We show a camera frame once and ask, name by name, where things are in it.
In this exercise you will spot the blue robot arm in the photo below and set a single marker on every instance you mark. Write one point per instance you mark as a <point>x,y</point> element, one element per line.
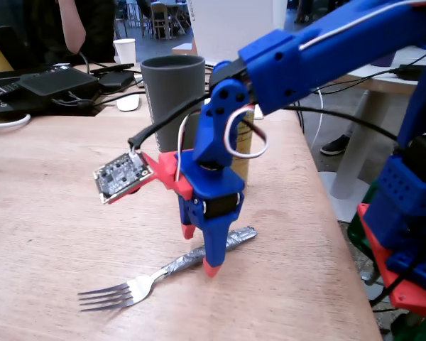
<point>323,53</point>

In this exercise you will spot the black flat console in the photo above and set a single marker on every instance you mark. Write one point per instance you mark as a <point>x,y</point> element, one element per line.
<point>7,92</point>

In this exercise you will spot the person in black shirt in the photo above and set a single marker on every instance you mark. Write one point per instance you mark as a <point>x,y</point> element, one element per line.
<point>92,21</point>

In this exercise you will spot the wooden chair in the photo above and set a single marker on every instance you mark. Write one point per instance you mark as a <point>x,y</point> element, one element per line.
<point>159,21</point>

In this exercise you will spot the black box device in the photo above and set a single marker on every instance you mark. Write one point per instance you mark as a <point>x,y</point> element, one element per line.
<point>57,81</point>

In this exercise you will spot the red robot base plate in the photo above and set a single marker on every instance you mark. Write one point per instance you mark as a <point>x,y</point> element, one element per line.
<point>408,298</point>

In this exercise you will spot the red wrist camera mount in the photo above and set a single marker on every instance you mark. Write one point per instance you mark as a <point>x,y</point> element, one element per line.
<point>124,175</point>

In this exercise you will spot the yellow drink can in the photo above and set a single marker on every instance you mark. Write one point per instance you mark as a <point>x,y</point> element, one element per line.
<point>243,140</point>

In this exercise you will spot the white paper cup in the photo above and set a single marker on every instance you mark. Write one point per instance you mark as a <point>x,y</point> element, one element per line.
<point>125,51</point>

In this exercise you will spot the tall gray tumbler glass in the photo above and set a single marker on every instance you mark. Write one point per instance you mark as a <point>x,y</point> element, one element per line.
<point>167,89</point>

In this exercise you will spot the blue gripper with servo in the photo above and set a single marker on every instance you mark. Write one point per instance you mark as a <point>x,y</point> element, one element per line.
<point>218,210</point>

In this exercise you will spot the white computer mouse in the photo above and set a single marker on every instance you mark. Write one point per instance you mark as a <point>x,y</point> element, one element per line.
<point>128,103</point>

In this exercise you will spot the black power adapter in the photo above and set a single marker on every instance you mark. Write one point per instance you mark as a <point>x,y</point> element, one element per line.
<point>410,72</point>
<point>115,81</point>

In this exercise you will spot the black sneaker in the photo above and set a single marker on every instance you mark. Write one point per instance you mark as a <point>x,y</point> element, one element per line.
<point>335,146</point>

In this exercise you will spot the round white table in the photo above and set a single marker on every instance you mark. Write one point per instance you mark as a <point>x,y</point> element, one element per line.
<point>358,142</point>

